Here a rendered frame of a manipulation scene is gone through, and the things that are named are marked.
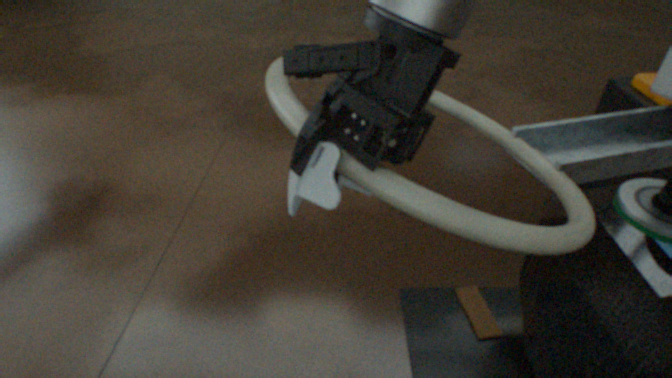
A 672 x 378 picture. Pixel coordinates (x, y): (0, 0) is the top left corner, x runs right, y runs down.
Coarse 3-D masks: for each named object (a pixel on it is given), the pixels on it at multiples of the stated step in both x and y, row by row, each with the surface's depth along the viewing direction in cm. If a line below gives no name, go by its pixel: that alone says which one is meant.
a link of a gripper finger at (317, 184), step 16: (320, 144) 39; (320, 160) 39; (336, 160) 38; (304, 176) 40; (320, 176) 39; (288, 192) 41; (304, 192) 40; (320, 192) 39; (336, 192) 38; (288, 208) 43
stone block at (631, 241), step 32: (608, 192) 117; (544, 224) 139; (608, 224) 109; (544, 256) 140; (576, 256) 122; (608, 256) 108; (640, 256) 99; (544, 288) 140; (576, 288) 122; (608, 288) 108; (640, 288) 97; (544, 320) 140; (576, 320) 122; (608, 320) 109; (640, 320) 98; (544, 352) 141; (576, 352) 123; (608, 352) 109; (640, 352) 98
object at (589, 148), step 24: (576, 120) 76; (600, 120) 77; (624, 120) 79; (648, 120) 81; (552, 144) 77; (576, 144) 77; (600, 144) 78; (624, 144) 78; (648, 144) 69; (528, 168) 71; (576, 168) 66; (600, 168) 67; (624, 168) 69; (648, 168) 72
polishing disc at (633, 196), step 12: (636, 180) 102; (648, 180) 102; (660, 180) 102; (624, 192) 98; (636, 192) 98; (648, 192) 98; (624, 204) 95; (636, 204) 95; (648, 204) 95; (636, 216) 91; (648, 216) 91; (660, 216) 91; (648, 228) 90; (660, 228) 88
